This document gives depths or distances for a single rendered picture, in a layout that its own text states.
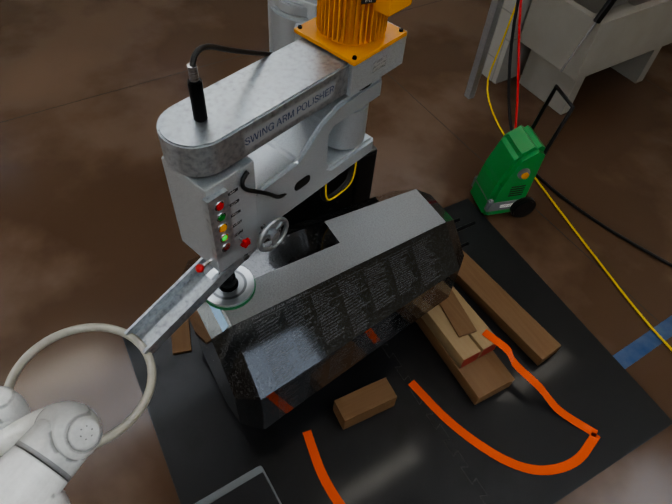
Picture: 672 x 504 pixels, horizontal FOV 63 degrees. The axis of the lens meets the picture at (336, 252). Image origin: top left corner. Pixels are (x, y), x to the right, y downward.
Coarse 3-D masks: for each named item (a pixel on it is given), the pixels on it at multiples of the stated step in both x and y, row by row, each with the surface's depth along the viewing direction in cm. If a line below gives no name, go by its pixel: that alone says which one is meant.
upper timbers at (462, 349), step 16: (464, 304) 303; (432, 320) 296; (448, 320) 296; (480, 320) 297; (448, 336) 289; (464, 336) 290; (480, 336) 291; (448, 352) 293; (464, 352) 284; (480, 352) 289
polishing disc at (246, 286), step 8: (208, 272) 227; (216, 272) 228; (240, 272) 228; (248, 272) 229; (240, 280) 226; (248, 280) 226; (240, 288) 223; (248, 288) 224; (216, 296) 220; (224, 296) 221; (232, 296) 221; (240, 296) 221; (248, 296) 221; (216, 304) 218; (224, 304) 218; (232, 304) 219; (240, 304) 220
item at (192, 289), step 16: (192, 272) 209; (224, 272) 205; (176, 288) 207; (192, 288) 209; (208, 288) 203; (160, 304) 205; (176, 304) 206; (192, 304) 201; (144, 320) 203; (160, 320) 204; (176, 320) 199; (144, 336) 202; (160, 336) 197; (144, 352) 195
